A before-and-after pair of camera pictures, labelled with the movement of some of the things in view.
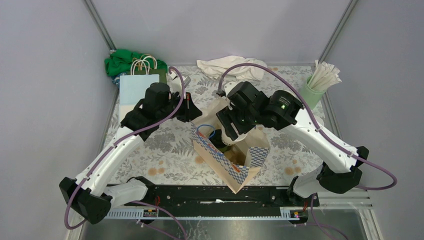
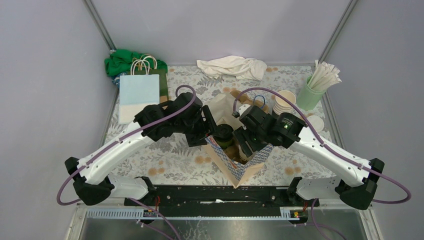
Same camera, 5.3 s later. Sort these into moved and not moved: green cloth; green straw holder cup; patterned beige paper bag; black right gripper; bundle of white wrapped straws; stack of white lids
Moved: patterned beige paper bag; black right gripper
Not moved: green cloth; bundle of white wrapped straws; green straw holder cup; stack of white lids
